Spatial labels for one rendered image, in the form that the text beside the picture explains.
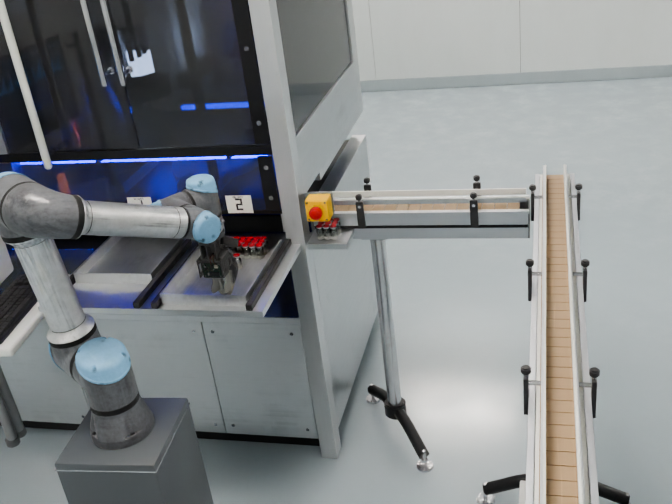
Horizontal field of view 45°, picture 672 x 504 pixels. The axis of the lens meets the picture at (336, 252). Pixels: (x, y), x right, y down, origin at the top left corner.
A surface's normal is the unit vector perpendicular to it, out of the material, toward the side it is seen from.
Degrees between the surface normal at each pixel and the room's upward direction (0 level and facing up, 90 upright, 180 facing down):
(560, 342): 0
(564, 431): 0
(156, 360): 90
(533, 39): 90
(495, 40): 90
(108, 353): 7
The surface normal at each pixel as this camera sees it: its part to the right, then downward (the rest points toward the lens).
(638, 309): -0.11, -0.88
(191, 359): -0.22, 0.47
